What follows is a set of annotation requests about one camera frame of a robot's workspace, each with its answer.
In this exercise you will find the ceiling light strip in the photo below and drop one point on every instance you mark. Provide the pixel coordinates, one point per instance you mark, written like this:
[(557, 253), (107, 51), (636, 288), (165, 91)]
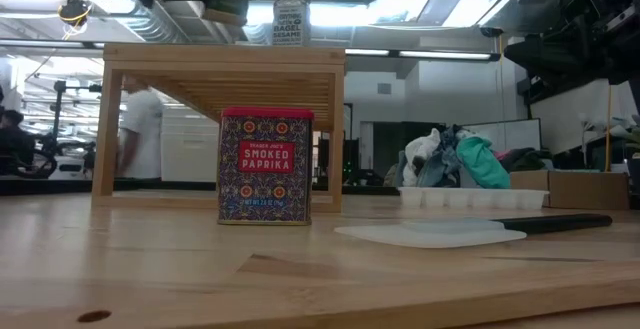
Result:
[(440, 55)]

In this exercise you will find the wooden slatted shelf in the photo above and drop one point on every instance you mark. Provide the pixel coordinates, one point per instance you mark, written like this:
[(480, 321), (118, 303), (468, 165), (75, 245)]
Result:
[(225, 61)]

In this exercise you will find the white ice cube tray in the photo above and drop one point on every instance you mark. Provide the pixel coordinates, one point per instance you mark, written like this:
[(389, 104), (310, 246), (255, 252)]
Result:
[(475, 198)]

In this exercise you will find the standing person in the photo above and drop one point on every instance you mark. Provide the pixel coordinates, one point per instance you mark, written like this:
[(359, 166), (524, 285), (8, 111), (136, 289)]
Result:
[(142, 129)]

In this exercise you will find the pile of clothes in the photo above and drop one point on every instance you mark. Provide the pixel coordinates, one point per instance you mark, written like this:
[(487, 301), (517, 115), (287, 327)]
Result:
[(480, 161)]

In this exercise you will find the succulent plant in black pot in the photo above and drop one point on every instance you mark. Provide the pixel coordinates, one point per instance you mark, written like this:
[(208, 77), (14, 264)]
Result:
[(631, 136)]

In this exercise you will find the brown cardboard box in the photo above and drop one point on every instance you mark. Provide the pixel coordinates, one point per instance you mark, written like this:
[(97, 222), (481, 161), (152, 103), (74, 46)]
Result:
[(575, 189)]

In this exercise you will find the black overhead camera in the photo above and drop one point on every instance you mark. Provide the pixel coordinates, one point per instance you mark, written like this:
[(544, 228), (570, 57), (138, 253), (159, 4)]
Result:
[(74, 10)]

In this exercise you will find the red block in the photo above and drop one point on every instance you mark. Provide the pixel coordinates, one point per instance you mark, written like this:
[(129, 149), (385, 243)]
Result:
[(265, 169)]

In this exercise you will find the seated person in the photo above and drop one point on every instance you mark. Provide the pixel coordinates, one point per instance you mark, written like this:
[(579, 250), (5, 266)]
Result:
[(15, 141)]

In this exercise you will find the bagel seasoning jar white lid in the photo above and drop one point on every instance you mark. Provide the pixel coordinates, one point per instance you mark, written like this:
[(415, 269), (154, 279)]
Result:
[(291, 19)]

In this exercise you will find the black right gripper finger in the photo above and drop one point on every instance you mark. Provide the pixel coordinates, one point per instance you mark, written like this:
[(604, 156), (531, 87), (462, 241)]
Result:
[(540, 61)]

